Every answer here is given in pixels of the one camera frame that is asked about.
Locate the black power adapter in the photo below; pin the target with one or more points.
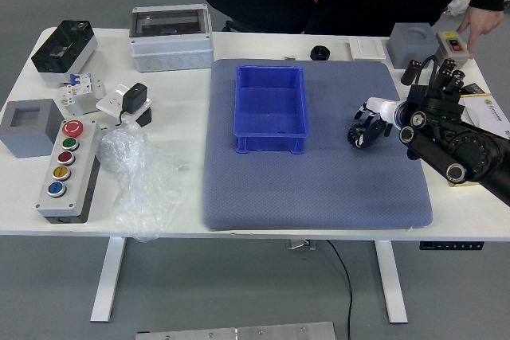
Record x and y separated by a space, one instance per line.
133 97

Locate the black socket stand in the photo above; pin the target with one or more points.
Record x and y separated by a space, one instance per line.
145 118

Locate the grey enclosure with clear lid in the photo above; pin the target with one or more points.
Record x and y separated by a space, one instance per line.
171 49

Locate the white wall switch plate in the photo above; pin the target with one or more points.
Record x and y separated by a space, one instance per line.
366 48

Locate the brown capacitor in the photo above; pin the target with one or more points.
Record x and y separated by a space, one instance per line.
410 73
459 75
455 87
447 67

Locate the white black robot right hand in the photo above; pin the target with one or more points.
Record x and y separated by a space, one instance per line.
382 109

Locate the white wall socket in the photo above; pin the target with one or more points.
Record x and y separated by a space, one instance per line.
109 103

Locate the small metal bracket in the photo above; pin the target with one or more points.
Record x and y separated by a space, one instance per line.
300 245

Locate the yellow cardboard box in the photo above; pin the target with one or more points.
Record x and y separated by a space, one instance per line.
490 113

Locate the white table leg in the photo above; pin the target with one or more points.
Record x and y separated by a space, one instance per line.
390 280
107 280

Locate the black and white switch box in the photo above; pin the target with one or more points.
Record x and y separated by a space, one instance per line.
63 49

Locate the grey five-button control box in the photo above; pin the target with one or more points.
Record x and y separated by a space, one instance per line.
79 180

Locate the grey red-black push-button switch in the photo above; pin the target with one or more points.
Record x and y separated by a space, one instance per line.
454 45

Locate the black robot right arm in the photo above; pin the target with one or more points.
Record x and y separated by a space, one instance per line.
458 149

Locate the grey box with round hole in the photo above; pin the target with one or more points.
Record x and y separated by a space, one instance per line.
410 47

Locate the blue plastic box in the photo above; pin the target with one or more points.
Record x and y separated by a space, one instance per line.
271 117

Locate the clear plastic bag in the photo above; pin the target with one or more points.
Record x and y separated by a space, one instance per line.
135 173

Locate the black desk control panel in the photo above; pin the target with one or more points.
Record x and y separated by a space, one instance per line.
450 245

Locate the grey hollow square box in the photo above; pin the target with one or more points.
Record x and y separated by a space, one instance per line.
24 141

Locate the white blue circuit breaker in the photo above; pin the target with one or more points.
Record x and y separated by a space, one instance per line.
79 83

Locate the grey metal plate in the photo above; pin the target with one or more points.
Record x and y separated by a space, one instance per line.
239 332

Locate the big black gear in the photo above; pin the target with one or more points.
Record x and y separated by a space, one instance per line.
352 133

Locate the grey-blue mat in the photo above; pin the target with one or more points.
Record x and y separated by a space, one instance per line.
318 188

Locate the person's left hand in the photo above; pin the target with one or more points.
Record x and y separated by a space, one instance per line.
482 21

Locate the small black display module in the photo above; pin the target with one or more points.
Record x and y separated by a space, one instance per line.
475 88

